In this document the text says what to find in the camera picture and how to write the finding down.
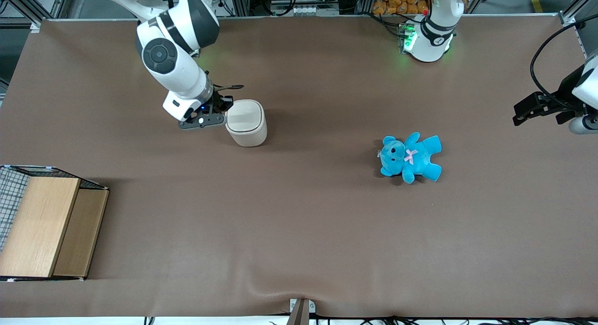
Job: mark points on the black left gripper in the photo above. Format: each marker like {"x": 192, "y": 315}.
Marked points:
{"x": 564, "y": 88}

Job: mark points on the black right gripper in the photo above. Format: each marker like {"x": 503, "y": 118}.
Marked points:
{"x": 218, "y": 102}

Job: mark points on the beige lidded trash can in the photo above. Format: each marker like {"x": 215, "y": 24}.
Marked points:
{"x": 245, "y": 129}

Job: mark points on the brown table mat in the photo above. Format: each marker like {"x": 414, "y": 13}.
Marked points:
{"x": 299, "y": 222}

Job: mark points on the aluminium frame profile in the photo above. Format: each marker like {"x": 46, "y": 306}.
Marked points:
{"x": 28, "y": 3}
{"x": 577, "y": 7}

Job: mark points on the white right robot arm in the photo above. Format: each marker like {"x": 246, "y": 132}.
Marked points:
{"x": 177, "y": 68}

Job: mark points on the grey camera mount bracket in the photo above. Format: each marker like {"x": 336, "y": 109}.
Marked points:
{"x": 301, "y": 313}

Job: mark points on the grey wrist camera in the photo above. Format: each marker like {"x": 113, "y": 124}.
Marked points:
{"x": 584, "y": 125}
{"x": 191, "y": 124}

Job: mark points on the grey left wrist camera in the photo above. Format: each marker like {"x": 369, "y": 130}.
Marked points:
{"x": 584, "y": 125}

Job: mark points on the white connector strip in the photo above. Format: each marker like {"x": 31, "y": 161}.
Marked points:
{"x": 313, "y": 10}

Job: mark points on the blue teddy bear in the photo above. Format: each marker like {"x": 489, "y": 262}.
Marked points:
{"x": 418, "y": 157}

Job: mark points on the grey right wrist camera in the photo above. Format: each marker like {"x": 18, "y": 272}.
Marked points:
{"x": 191, "y": 124}

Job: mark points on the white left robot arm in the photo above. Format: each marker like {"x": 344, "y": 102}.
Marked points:
{"x": 427, "y": 40}

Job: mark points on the orange plush toys pile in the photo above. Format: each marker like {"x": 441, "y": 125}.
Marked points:
{"x": 397, "y": 5}

